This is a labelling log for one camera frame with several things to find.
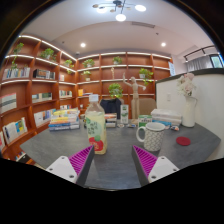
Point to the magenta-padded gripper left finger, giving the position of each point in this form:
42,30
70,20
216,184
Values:
63,166

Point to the recessed ceiling spotlight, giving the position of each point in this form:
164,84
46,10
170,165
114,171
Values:
163,44
82,44

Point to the small snack packet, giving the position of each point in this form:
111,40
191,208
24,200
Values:
132,126
120,125
175,128

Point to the stack of dark books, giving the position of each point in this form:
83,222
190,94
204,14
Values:
110,120

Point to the window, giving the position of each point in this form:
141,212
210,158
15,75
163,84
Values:
216,61

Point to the white wall switch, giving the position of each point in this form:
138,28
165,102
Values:
168,97

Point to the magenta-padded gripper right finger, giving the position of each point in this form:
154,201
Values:
160,166

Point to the flat round red coaster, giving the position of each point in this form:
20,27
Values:
183,141

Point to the ceiling air vent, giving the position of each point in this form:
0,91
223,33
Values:
142,24

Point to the white mug, black line pattern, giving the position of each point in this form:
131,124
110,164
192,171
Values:
154,136

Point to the grey curtain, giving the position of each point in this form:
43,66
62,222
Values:
198,63

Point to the stack of colourful books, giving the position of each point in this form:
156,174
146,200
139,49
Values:
65,120

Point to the tall green and white carton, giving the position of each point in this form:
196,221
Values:
124,114

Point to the wooden artist mannequin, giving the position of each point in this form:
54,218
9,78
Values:
135,96

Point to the stack of white books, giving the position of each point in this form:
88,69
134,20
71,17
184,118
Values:
166,115

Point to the white vase with pale flowers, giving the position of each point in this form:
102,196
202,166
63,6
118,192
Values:
188,113

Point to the yellow drink bottle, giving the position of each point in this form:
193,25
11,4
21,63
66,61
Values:
96,130

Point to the branched ceiling lamp, round bulbs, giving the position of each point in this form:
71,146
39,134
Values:
120,16

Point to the wooden shelf unit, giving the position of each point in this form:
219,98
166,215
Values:
93,86

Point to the black ceiling track rail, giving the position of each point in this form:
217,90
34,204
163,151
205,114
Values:
200,50

